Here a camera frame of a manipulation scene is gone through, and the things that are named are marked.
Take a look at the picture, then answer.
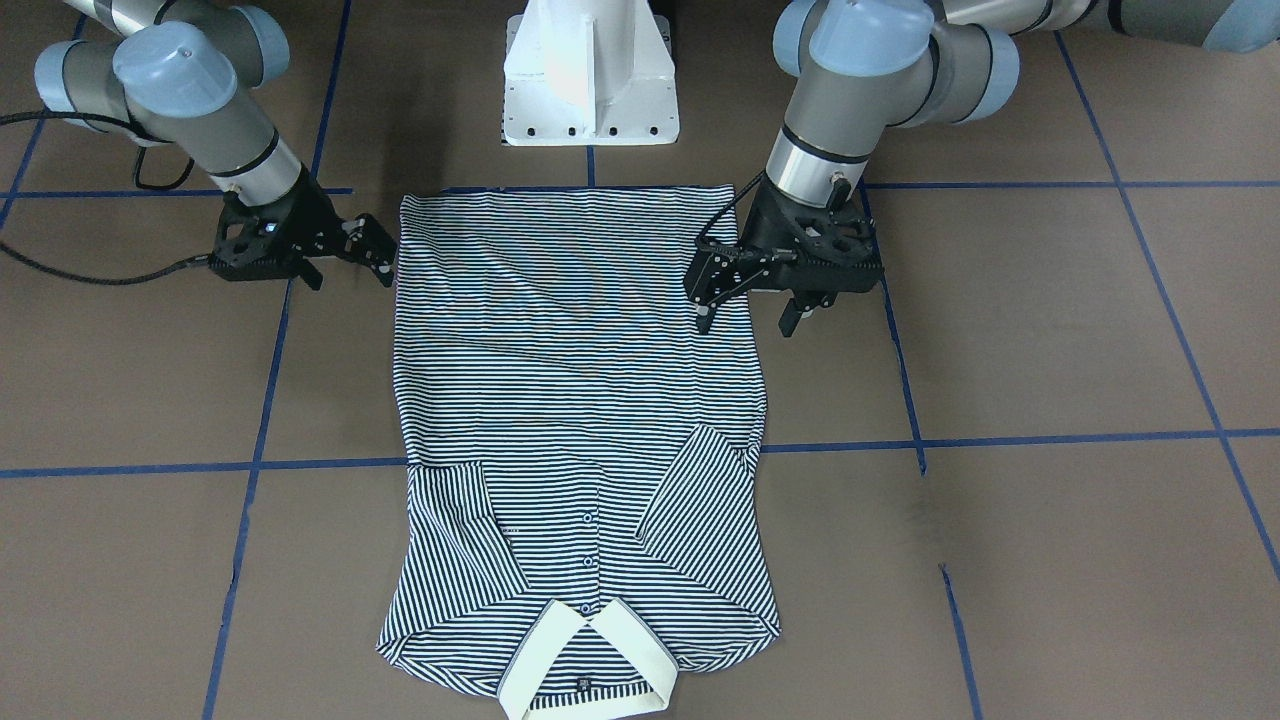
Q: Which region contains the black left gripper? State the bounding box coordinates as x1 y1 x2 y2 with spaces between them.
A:
684 179 884 338

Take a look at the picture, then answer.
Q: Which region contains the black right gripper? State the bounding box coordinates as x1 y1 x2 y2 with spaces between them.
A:
207 170 397 291

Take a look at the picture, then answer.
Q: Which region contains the navy white striped polo shirt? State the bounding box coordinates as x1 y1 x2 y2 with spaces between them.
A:
378 186 781 719

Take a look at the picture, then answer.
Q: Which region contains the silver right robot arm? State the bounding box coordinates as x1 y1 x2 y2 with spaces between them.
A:
35 1 396 290

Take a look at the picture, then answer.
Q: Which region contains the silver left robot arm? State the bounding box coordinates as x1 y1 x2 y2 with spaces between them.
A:
684 1 1279 336

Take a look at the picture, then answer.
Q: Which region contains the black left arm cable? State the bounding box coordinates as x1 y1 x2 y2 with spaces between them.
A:
694 172 769 251

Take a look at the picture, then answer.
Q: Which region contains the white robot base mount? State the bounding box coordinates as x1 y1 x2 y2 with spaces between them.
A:
500 1 681 147

